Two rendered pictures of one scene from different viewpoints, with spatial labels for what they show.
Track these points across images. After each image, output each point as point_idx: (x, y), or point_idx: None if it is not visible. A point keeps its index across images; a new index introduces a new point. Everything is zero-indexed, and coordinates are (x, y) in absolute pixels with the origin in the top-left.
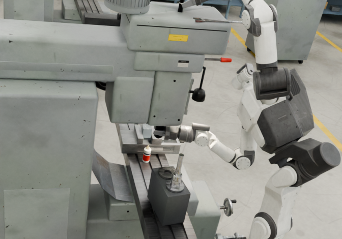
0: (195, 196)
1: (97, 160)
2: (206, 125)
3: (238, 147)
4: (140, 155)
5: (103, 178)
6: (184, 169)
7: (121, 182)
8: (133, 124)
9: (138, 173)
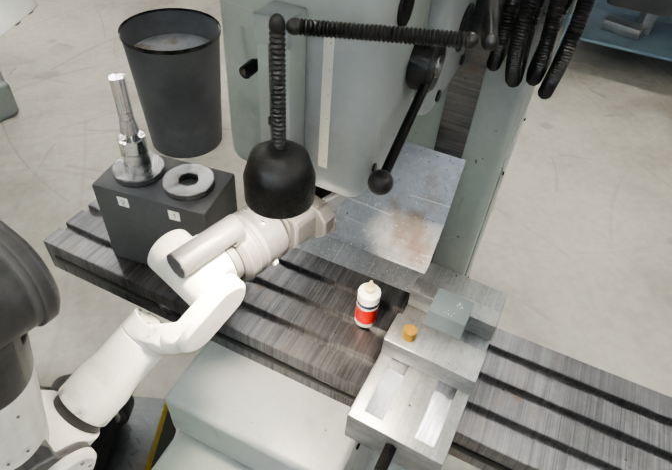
0: (184, 398)
1: (406, 214)
2: (185, 248)
3: (66, 454)
4: (393, 319)
5: (345, 202)
6: (307, 469)
7: (344, 266)
8: (577, 404)
9: (327, 273)
